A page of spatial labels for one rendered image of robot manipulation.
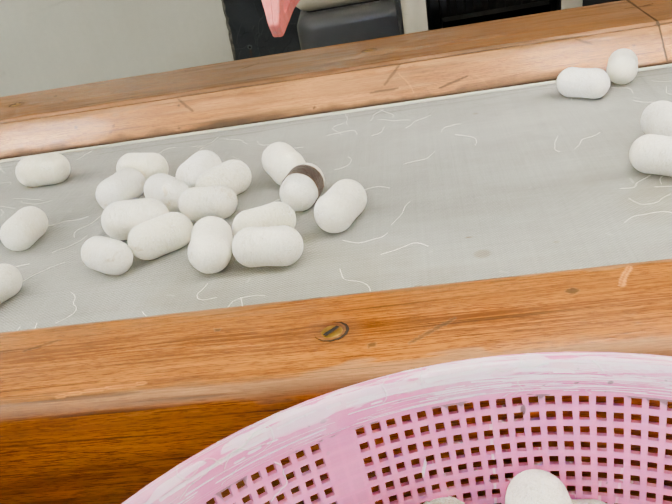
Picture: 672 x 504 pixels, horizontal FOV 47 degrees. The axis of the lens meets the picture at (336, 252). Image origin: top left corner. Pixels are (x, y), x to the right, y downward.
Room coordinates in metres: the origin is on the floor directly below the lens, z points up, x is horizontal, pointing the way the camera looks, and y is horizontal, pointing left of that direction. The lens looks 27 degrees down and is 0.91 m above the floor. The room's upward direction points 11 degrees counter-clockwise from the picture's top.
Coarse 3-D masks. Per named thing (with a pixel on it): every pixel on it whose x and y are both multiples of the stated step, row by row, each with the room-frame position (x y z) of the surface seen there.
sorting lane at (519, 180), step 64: (256, 128) 0.55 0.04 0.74; (320, 128) 0.52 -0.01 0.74; (384, 128) 0.50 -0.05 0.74; (448, 128) 0.47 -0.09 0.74; (512, 128) 0.45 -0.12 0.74; (576, 128) 0.43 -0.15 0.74; (640, 128) 0.41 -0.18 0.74; (0, 192) 0.52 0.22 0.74; (64, 192) 0.49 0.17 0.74; (256, 192) 0.43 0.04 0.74; (384, 192) 0.39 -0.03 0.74; (448, 192) 0.38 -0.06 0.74; (512, 192) 0.36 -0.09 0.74; (576, 192) 0.35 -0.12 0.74; (640, 192) 0.33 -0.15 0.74; (0, 256) 0.40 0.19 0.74; (64, 256) 0.39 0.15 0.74; (320, 256) 0.33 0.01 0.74; (384, 256) 0.32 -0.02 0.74; (448, 256) 0.31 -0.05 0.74; (512, 256) 0.30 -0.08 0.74; (576, 256) 0.29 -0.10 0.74; (640, 256) 0.28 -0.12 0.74; (0, 320) 0.33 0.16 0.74; (64, 320) 0.32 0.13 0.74
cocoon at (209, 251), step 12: (204, 228) 0.34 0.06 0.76; (216, 228) 0.34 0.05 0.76; (228, 228) 0.35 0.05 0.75; (192, 240) 0.33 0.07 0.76; (204, 240) 0.33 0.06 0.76; (216, 240) 0.33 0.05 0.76; (228, 240) 0.34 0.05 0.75; (192, 252) 0.33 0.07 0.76; (204, 252) 0.33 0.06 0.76; (216, 252) 0.33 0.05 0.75; (228, 252) 0.33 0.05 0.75; (192, 264) 0.33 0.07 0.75; (204, 264) 0.33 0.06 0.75; (216, 264) 0.33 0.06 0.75
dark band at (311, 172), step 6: (294, 168) 0.40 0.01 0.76; (300, 168) 0.40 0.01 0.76; (306, 168) 0.40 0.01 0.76; (312, 168) 0.40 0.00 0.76; (288, 174) 0.39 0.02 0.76; (306, 174) 0.39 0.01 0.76; (312, 174) 0.39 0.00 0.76; (318, 174) 0.40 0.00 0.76; (318, 180) 0.39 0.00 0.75; (318, 186) 0.39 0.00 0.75; (318, 192) 0.39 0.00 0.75
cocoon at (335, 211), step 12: (348, 180) 0.37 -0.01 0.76; (336, 192) 0.36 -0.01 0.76; (348, 192) 0.36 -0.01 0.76; (360, 192) 0.36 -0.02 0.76; (324, 204) 0.35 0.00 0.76; (336, 204) 0.35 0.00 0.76; (348, 204) 0.35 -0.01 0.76; (360, 204) 0.36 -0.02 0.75; (324, 216) 0.35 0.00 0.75; (336, 216) 0.34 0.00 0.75; (348, 216) 0.35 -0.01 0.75; (324, 228) 0.35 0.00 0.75; (336, 228) 0.35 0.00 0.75
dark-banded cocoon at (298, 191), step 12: (288, 180) 0.39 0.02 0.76; (300, 180) 0.39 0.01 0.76; (312, 180) 0.39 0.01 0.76; (324, 180) 0.40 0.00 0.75; (288, 192) 0.38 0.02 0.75; (300, 192) 0.38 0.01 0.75; (312, 192) 0.38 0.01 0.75; (288, 204) 0.38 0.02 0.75; (300, 204) 0.38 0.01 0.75; (312, 204) 0.38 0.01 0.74
